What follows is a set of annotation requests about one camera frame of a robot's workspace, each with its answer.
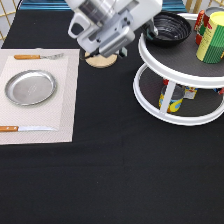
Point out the fork with wooden handle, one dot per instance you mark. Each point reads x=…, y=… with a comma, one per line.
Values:
x=28, y=57

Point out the red box lower tier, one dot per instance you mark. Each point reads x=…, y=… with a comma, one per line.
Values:
x=219, y=90

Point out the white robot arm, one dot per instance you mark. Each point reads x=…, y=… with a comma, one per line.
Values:
x=106, y=27

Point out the black bowl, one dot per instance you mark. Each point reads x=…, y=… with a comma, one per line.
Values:
x=172, y=29

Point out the white two-tier lazy Susan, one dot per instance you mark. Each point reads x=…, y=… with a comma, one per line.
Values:
x=179, y=65

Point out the knife with wooden handle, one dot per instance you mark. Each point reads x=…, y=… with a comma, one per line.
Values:
x=25, y=128

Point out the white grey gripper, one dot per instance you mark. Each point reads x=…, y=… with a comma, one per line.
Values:
x=106, y=27

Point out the red labelled tin can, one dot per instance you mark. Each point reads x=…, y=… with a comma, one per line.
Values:
x=202, y=20

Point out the yellow green cylindrical container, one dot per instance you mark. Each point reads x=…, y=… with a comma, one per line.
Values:
x=211, y=48

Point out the silver metal plate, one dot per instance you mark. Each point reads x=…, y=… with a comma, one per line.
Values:
x=30, y=87

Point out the round wooden coaster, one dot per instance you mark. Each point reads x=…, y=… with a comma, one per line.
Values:
x=100, y=61

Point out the beige placemat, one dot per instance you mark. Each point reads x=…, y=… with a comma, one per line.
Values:
x=56, y=112

